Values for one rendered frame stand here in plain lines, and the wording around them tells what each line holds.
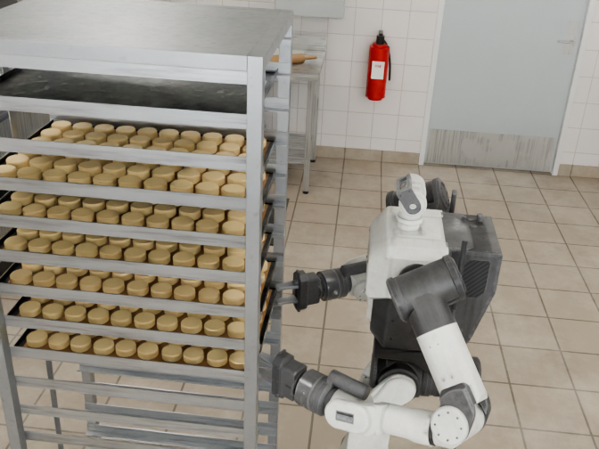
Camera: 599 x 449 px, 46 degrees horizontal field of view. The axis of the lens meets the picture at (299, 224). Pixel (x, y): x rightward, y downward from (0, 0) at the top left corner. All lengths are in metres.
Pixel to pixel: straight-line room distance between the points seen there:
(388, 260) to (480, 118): 4.26
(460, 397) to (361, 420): 0.23
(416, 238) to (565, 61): 4.24
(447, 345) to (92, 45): 0.91
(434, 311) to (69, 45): 0.88
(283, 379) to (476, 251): 0.53
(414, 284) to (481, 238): 0.28
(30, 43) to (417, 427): 1.08
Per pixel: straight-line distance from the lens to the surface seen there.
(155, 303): 1.66
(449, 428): 1.49
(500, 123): 5.85
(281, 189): 1.92
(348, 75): 5.63
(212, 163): 1.47
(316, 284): 2.03
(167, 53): 1.39
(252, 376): 1.69
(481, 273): 1.68
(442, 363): 1.50
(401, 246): 1.62
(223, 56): 1.36
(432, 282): 1.50
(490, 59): 5.69
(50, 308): 1.84
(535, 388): 3.58
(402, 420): 1.57
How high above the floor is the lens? 2.14
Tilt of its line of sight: 27 degrees down
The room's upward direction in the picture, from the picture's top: 3 degrees clockwise
